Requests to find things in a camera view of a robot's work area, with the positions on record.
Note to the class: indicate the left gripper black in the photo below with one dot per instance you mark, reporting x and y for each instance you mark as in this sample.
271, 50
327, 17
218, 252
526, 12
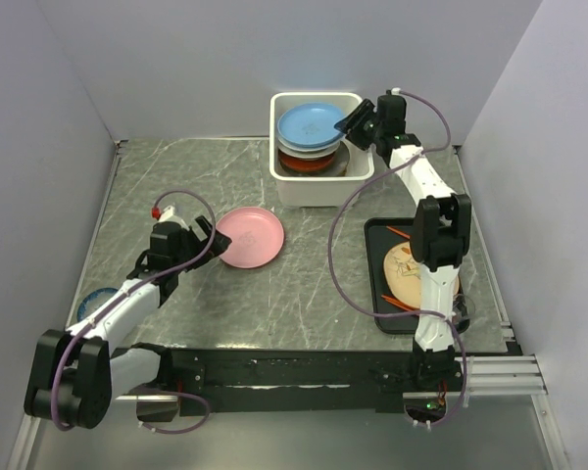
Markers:
220, 243

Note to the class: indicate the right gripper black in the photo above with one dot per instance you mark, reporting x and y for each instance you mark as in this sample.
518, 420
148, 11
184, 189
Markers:
363, 113

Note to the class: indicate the light blue plastic plate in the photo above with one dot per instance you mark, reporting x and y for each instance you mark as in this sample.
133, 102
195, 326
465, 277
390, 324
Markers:
310, 124

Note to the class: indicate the red scalloped plate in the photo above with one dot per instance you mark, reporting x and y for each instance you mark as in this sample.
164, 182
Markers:
305, 166

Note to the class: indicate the white plate blue rim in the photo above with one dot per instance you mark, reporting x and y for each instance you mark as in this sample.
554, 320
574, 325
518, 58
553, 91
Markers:
308, 156

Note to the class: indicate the pale grey large plate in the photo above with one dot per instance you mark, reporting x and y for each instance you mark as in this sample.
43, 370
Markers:
286, 145

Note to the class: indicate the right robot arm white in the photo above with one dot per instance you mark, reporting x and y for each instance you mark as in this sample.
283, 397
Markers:
441, 228

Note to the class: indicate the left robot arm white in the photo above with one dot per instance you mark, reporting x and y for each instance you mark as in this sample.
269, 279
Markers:
77, 372

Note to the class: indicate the white plastic bin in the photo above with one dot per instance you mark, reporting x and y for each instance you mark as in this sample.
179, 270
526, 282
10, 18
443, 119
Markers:
317, 191

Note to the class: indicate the pink plastic plate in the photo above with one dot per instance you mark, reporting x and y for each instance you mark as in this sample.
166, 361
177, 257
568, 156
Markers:
256, 234

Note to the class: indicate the black rectangular tray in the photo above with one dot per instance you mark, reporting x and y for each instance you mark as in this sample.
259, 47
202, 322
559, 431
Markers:
379, 240

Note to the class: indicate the orange chopstick upper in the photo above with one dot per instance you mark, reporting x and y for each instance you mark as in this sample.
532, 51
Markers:
399, 232

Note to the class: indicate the orange chopstick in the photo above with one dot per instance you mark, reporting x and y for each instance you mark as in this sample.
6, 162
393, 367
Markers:
399, 232
398, 304

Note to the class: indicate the blue and white small dish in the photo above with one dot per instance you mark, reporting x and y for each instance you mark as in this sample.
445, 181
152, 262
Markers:
93, 301

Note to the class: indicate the peach plate with bird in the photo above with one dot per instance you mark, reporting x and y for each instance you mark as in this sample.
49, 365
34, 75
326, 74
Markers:
416, 286

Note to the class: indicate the orange chopstick lower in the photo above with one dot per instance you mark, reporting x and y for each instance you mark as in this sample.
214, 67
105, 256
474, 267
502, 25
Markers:
398, 304

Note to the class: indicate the clear glass cup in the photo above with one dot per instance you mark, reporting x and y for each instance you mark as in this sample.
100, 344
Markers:
464, 311

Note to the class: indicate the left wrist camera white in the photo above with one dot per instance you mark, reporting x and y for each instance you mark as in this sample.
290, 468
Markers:
168, 214

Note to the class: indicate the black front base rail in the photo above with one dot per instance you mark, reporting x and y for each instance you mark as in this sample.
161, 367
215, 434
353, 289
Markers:
273, 381

